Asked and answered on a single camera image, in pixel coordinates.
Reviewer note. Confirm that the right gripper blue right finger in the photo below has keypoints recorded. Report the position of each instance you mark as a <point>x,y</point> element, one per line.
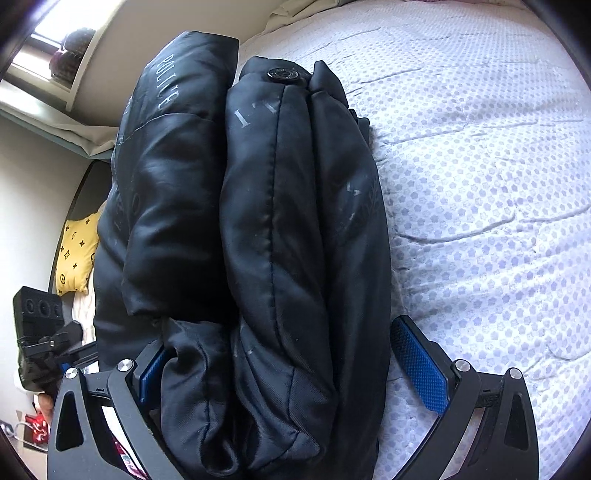
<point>425,363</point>

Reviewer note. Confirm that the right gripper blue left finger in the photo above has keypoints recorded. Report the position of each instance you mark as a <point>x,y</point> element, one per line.
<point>146,376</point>

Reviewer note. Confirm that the black padded jacket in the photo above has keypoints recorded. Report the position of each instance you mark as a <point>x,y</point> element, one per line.
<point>246,230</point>

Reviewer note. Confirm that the left hand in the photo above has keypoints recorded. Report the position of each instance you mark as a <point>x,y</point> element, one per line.
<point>46,406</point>

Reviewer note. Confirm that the red object on floor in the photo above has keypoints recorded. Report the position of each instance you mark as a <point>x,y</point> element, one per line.
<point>38,427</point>

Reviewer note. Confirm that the yellow patterned pillow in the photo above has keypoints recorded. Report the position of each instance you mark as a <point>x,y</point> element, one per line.
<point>76,254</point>

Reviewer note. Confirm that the beige curtain left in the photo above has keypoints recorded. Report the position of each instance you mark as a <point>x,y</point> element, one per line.
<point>92,142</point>

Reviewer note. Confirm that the white quilted bed cover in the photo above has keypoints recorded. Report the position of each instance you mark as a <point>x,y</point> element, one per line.
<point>480,126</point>

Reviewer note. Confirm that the dark potted plant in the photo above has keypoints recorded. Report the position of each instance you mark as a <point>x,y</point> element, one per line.
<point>78,41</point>
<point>64,65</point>

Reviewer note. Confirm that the black camera box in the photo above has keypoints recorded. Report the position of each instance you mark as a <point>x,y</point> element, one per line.
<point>37,314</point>

